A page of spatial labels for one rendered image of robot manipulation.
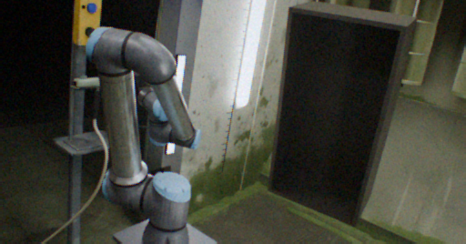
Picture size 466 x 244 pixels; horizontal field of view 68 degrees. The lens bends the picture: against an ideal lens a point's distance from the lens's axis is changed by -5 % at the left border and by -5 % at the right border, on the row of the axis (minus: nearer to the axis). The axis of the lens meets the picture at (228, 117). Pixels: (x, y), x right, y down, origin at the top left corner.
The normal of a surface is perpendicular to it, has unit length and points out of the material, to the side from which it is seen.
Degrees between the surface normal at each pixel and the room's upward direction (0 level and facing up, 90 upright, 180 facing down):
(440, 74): 90
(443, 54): 90
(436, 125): 57
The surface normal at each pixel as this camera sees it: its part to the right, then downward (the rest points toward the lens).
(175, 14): -0.61, 0.13
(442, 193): -0.43, -0.41
